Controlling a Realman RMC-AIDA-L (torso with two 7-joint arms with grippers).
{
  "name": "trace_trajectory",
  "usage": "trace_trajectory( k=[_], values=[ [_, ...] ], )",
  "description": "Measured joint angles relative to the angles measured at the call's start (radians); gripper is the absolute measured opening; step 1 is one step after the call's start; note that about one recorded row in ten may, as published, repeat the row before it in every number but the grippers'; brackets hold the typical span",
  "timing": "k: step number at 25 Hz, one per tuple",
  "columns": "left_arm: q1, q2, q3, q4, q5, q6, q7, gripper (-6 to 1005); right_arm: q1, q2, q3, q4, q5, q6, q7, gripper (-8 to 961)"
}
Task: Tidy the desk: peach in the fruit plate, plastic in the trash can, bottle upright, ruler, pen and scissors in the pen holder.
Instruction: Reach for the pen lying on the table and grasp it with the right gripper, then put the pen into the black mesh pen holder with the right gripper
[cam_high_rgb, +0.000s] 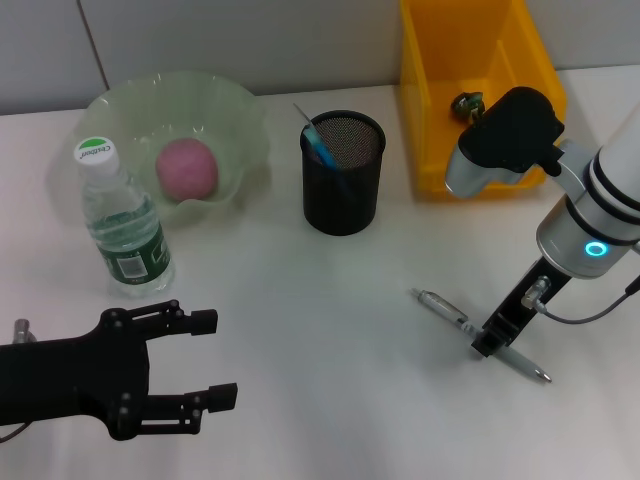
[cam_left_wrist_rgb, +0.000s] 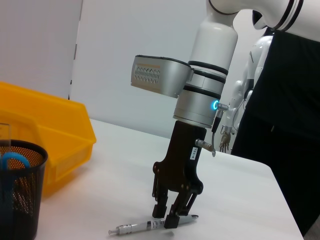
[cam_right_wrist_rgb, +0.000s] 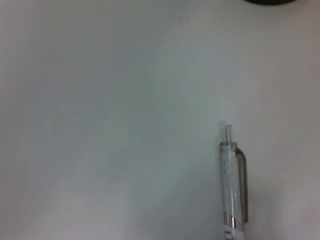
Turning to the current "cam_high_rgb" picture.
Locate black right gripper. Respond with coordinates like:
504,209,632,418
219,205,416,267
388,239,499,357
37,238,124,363
470,253,572,359

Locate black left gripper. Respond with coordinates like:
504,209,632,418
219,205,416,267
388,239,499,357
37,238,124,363
0,298,239,442

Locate silver pen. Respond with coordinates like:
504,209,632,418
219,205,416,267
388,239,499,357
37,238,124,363
410,287,554,385

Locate clear bottle with green label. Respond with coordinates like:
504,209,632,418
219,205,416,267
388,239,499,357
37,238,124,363
73,134,177,298

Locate pink peach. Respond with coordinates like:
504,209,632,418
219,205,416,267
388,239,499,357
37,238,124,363
155,138,220,203

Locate green plastic wrapper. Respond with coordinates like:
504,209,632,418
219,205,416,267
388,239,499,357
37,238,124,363
451,91,487,122

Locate blue plastic scissors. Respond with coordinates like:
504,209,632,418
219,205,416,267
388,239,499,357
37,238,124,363
304,121,354,204

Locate transparent plastic ruler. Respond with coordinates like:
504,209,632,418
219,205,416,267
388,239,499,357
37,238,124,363
292,102,321,151

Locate black mesh pen holder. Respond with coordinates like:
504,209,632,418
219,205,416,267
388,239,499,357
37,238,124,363
299,110,387,236

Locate pale green glass fruit plate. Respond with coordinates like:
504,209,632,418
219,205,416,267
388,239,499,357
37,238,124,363
64,72,271,231

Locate yellow plastic bin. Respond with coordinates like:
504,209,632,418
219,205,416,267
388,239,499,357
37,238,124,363
398,0,568,194

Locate right gripper cable with connector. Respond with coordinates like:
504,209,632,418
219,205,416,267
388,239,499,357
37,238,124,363
519,276,640,326

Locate gripper cable with connector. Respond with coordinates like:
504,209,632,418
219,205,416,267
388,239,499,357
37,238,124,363
0,317,37,445
519,276,640,326

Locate left gripper cable with connector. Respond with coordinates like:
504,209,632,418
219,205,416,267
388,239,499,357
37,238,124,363
0,317,37,445

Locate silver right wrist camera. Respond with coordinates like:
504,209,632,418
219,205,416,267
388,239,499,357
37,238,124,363
443,86,567,200

